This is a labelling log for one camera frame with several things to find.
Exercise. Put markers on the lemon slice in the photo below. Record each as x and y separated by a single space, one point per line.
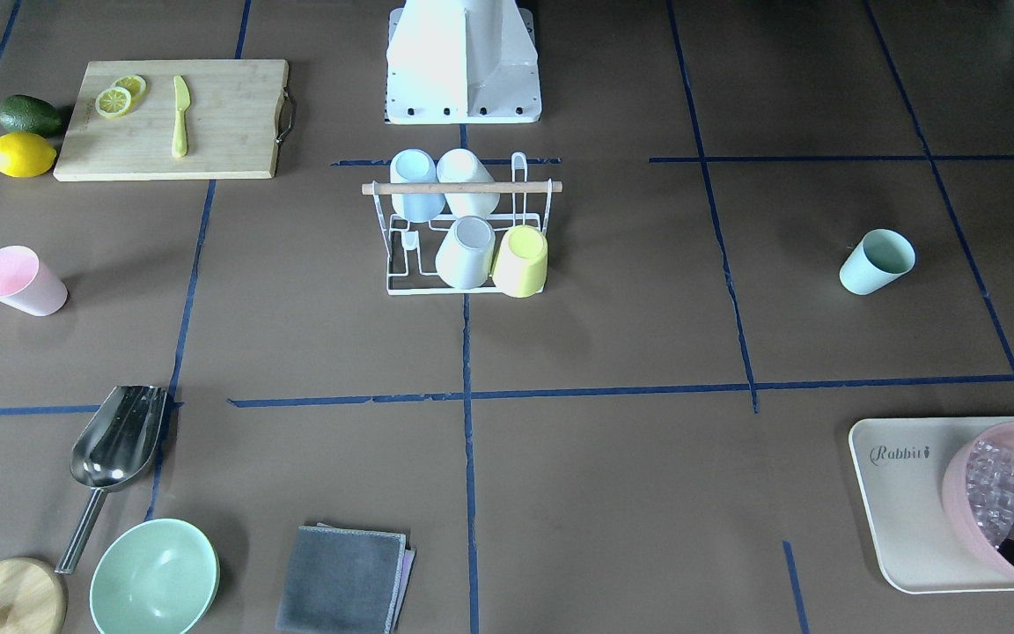
135 85
115 101

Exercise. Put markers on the yellow lemon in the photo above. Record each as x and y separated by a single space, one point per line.
25 154

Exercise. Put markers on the yellow cup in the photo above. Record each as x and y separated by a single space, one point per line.
520 266

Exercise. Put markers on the lemon slice back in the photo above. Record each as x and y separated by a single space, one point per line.
135 85

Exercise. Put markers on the light blue cup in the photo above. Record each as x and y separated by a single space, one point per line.
415 166

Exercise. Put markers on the beige tray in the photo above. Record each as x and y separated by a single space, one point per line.
901 466

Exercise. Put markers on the white wire cup rack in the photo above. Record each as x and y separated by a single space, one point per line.
411 247

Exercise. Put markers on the green avocado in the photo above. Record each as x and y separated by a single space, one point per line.
24 113

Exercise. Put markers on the white cup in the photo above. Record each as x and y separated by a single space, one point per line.
462 166

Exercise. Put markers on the grey cup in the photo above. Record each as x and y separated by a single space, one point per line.
465 257

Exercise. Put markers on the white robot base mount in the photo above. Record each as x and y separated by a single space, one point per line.
462 62

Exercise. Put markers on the grey folded cloth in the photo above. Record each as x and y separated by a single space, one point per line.
342 580

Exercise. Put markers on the mint green cup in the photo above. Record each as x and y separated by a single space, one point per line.
880 257

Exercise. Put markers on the green bowl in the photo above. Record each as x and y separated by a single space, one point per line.
159 577

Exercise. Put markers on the steel scoop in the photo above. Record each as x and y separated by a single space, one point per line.
113 449

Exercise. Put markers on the lemon slice front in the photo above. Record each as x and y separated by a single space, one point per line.
115 101

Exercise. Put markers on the pink cup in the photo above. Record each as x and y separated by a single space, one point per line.
28 284

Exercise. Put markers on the bamboo cutting board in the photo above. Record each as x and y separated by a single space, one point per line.
233 125

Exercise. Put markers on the yellow plastic knife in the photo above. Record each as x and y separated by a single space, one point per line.
182 102

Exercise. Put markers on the pink bowl with ice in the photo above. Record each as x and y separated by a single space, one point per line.
977 496

